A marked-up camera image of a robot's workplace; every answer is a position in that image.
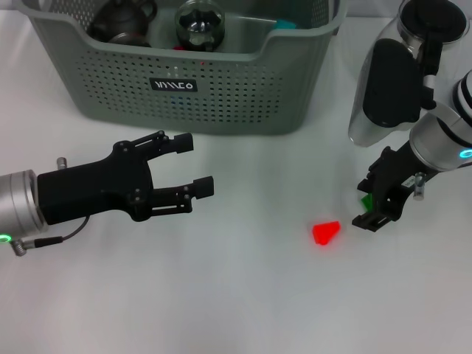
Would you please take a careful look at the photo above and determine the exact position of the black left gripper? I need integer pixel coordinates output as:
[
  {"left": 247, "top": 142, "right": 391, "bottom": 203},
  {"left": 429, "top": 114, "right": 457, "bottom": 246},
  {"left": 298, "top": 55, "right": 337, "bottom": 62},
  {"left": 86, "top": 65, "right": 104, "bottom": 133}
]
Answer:
[{"left": 36, "top": 131, "right": 216, "bottom": 226}]

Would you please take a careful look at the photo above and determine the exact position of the black clay teapot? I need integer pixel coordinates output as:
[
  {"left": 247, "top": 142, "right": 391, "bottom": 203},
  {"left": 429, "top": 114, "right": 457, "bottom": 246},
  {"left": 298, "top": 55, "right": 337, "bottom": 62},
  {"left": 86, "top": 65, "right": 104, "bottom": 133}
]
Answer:
[{"left": 90, "top": 0, "right": 158, "bottom": 45}]

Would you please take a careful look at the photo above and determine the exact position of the green sloped brick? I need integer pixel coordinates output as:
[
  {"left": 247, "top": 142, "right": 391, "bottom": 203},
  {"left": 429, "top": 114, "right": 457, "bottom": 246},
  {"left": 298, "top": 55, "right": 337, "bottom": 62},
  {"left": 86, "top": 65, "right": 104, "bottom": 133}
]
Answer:
[{"left": 359, "top": 193, "right": 375, "bottom": 214}]

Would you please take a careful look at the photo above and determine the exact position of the glass carafe black handle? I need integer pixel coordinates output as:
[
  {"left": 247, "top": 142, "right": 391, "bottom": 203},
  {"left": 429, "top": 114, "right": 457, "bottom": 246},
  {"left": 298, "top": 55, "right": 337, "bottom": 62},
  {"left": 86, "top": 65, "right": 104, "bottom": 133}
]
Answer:
[{"left": 375, "top": 0, "right": 468, "bottom": 80}]

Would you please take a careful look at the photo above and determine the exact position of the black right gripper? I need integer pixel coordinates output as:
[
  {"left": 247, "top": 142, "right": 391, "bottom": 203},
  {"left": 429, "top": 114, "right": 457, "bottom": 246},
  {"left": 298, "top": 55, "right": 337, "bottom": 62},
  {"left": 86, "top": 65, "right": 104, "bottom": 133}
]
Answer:
[{"left": 351, "top": 141, "right": 426, "bottom": 234}]

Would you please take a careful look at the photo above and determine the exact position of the grey-green perforated storage bin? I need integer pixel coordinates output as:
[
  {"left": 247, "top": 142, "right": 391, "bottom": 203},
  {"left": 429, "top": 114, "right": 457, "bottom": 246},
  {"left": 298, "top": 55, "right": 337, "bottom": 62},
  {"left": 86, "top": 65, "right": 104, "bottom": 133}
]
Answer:
[{"left": 21, "top": 0, "right": 350, "bottom": 136}]

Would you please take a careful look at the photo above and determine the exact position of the glass teacup black holder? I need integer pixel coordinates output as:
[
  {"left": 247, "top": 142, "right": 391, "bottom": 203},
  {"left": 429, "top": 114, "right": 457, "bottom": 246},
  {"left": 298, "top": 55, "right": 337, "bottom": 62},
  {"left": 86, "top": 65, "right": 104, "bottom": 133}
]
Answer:
[
  {"left": 108, "top": 32, "right": 148, "bottom": 47},
  {"left": 173, "top": 0, "right": 226, "bottom": 52}
]

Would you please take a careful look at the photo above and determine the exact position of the large red wedge brick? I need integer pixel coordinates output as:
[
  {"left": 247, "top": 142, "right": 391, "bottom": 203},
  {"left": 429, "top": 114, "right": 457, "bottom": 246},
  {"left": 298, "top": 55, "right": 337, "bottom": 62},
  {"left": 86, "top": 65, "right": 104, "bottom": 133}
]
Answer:
[{"left": 311, "top": 221, "right": 342, "bottom": 246}]

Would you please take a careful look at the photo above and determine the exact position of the right gripper metal connector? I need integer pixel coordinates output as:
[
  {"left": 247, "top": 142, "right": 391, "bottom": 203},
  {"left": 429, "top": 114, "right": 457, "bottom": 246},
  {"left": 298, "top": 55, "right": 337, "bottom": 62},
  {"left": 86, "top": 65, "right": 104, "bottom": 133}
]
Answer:
[{"left": 412, "top": 172, "right": 427, "bottom": 201}]

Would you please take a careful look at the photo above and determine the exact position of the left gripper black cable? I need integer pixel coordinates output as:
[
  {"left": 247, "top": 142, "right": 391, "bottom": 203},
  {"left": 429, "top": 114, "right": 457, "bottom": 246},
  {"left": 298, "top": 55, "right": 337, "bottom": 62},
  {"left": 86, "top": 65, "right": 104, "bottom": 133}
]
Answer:
[{"left": 10, "top": 216, "right": 90, "bottom": 256}]

